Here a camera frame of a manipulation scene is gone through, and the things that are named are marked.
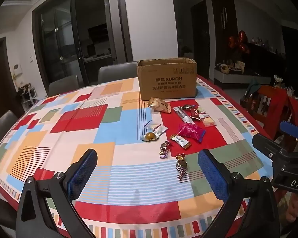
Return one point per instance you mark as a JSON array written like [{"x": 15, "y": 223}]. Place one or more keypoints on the white wall intercom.
[{"x": 17, "y": 69}]

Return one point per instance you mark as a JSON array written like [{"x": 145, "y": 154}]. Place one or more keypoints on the gold foil candy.
[{"x": 181, "y": 166}]

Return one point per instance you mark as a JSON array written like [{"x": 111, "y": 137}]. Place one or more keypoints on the woven basket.
[{"x": 224, "y": 68}]

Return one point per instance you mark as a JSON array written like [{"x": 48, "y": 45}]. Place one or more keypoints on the dark glass sliding door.
[{"x": 64, "y": 42}]

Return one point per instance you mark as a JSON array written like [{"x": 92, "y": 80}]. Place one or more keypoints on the green candy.
[{"x": 201, "y": 109}]

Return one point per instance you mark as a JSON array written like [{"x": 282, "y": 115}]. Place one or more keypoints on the brown cardboard box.
[{"x": 164, "y": 84}]

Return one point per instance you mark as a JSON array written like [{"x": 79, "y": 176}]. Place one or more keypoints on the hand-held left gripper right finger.
[{"x": 213, "y": 176}]

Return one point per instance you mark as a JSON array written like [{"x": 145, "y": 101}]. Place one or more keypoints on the brown and white snack packet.
[{"x": 180, "y": 141}]

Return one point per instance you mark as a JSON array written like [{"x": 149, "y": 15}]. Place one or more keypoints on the green cloth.
[{"x": 253, "y": 85}]

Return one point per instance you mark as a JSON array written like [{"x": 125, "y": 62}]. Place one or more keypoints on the beige snack packet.
[{"x": 163, "y": 107}]

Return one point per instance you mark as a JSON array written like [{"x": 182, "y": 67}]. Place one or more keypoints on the gold snack packet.
[{"x": 154, "y": 101}]

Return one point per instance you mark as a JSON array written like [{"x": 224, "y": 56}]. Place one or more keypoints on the grey chair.
[
  {"x": 3, "y": 124},
  {"x": 116, "y": 72},
  {"x": 63, "y": 85}
]

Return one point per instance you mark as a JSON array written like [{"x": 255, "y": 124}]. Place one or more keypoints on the dark snack stick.
[{"x": 180, "y": 111}]

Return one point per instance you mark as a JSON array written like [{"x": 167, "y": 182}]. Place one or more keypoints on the pink snack packet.
[{"x": 190, "y": 132}]

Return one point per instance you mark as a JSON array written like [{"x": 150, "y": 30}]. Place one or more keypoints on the red foil balloons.
[{"x": 239, "y": 42}]

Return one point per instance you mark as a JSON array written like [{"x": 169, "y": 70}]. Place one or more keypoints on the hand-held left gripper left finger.
[{"x": 82, "y": 176}]

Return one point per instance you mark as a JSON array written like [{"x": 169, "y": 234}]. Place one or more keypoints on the dark wooden cabinet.
[{"x": 223, "y": 24}]

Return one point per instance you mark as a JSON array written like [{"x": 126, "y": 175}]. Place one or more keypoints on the colourful checked tablecloth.
[{"x": 89, "y": 133}]

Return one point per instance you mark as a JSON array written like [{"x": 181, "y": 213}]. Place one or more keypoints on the clear packet with yellow cake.
[{"x": 209, "y": 122}]

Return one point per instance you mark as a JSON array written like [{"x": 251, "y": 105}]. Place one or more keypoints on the small shelf rack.
[{"x": 27, "y": 96}]

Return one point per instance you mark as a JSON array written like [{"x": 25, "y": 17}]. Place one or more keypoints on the small white snack packet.
[{"x": 204, "y": 116}]

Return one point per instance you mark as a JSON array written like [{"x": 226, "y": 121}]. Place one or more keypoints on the red candy packet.
[{"x": 195, "y": 115}]

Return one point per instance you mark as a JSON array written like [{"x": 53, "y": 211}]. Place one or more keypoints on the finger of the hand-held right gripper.
[
  {"x": 268, "y": 145},
  {"x": 291, "y": 129}
]

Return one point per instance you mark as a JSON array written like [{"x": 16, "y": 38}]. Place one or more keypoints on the red wooden chair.
[{"x": 270, "y": 109}]

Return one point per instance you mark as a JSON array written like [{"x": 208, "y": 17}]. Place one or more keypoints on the white low sideboard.
[{"x": 238, "y": 79}]

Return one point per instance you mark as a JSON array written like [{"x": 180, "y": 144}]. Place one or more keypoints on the clear packet with white pastry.
[{"x": 156, "y": 128}]

